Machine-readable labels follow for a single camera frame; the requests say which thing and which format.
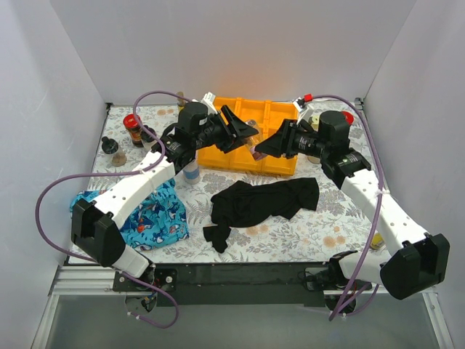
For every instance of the right red-lid sauce jar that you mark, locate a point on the right red-lid sauce jar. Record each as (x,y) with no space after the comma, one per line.
(348,117)

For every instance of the small yellow-label sauce bottle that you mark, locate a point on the small yellow-label sauce bottle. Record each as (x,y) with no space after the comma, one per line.
(181,102)

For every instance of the lying yellow-label bottle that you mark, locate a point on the lying yellow-label bottle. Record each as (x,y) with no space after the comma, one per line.
(377,242)

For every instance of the red-lid sauce jar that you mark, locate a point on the red-lid sauce jar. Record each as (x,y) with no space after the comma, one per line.
(134,130)
(348,117)

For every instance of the small black-cap bottle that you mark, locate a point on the small black-cap bottle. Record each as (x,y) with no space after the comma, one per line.
(113,152)

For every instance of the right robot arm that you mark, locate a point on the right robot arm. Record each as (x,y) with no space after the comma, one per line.
(418,259)

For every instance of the blue shark-print cloth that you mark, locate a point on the blue shark-print cloth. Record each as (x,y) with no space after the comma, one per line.
(158,221)

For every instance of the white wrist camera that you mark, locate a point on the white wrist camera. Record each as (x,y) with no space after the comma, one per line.
(208,100)
(303,107)

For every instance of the black cloth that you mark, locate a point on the black cloth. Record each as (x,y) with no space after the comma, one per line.
(243,205)

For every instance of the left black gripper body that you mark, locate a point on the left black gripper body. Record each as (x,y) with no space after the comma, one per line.
(226,131)

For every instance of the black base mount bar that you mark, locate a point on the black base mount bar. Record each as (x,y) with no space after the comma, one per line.
(254,283)

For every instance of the black-cap white bottle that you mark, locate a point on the black-cap white bottle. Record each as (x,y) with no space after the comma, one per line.
(147,137)

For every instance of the left red-lid sauce jar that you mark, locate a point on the left red-lid sauce jar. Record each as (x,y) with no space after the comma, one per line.
(134,130)

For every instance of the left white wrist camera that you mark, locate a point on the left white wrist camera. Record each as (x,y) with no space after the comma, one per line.
(208,100)

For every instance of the yellow-lid spice shaker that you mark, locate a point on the yellow-lid spice shaker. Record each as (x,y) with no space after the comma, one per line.
(314,122)

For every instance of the pink-lid spice shaker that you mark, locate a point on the pink-lid spice shaker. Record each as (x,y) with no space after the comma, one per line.
(253,141)

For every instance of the orange six-compartment bin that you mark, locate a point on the orange six-compartment bin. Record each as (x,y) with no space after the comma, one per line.
(269,116)

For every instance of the blue-label spice jar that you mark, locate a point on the blue-label spice jar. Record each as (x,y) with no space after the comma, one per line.
(191,173)

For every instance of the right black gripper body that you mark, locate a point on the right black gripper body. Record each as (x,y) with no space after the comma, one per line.
(287,139)

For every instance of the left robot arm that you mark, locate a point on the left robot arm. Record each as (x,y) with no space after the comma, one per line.
(96,224)

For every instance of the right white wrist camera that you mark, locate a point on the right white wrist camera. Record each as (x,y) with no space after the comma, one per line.
(303,107)

